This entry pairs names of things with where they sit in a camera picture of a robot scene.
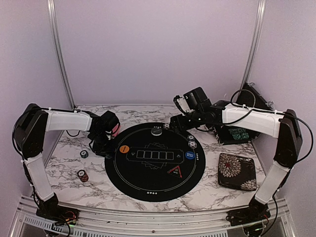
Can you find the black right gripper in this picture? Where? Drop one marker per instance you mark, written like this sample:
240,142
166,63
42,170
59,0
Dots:
177,122

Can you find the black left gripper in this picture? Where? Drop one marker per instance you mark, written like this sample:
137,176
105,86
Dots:
101,153

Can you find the orange big blind button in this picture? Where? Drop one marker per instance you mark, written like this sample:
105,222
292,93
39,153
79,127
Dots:
124,149

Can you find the green poker chip stack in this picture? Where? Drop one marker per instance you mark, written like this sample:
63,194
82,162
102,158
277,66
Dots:
84,154

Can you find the grey chip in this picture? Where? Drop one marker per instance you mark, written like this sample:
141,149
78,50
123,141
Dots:
166,126
192,144

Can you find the blue small blind button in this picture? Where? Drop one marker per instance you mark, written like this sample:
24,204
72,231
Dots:
190,155

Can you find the black dealer button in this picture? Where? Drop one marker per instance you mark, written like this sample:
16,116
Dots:
156,131

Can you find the red triangle all-in marker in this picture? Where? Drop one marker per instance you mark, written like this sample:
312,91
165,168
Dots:
176,172

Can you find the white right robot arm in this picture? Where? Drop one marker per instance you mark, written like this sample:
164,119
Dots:
282,128

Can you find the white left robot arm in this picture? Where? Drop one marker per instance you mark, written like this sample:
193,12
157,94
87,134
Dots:
32,126

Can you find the red playing card deck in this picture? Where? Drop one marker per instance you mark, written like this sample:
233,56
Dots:
115,130

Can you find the black poker chip case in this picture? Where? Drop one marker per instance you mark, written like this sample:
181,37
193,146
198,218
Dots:
250,97

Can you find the red poker chip stack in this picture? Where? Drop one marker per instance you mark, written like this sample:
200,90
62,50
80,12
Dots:
82,175

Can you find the round black poker mat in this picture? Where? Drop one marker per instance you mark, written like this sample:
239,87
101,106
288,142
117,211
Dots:
142,172

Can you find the floral patterned pouch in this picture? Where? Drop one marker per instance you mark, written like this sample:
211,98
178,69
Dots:
236,172

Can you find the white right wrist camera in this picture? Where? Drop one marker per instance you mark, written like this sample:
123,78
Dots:
176,102

